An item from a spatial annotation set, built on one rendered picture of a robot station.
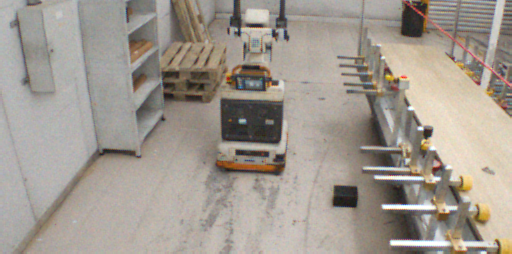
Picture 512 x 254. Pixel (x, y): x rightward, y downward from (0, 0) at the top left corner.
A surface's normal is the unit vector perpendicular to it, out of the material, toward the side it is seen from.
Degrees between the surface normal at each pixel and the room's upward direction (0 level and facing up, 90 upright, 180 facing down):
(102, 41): 90
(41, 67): 90
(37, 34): 90
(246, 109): 90
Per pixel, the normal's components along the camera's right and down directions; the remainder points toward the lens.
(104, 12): -0.10, 0.41
